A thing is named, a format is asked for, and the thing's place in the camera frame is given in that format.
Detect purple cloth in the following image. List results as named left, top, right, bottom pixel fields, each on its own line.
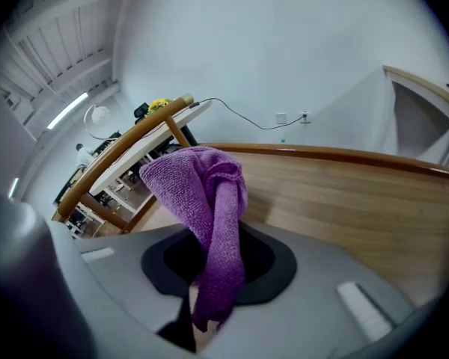
left=138, top=145, right=249, bottom=333

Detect black office chair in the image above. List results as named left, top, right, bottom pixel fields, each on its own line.
left=133, top=102, right=150, bottom=126

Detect white cabinet with wood trim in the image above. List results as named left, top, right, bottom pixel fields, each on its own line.
left=381, top=64, right=449, bottom=171

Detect yellow flowers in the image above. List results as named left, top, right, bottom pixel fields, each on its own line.
left=146, top=98, right=172, bottom=114

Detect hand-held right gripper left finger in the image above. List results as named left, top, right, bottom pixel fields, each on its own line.
left=48, top=222, right=207, bottom=353

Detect white table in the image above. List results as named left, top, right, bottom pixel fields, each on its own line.
left=88, top=100, right=213, bottom=216

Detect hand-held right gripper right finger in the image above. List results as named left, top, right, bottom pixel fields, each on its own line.
left=195, top=221, right=416, bottom=359

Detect black cable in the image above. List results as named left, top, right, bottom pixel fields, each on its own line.
left=189, top=96, right=308, bottom=131

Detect brown wooden chair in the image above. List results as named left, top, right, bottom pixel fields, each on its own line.
left=56, top=93, right=195, bottom=236

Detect long ceiling tube light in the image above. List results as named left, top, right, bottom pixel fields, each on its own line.
left=46, top=91, right=89, bottom=131

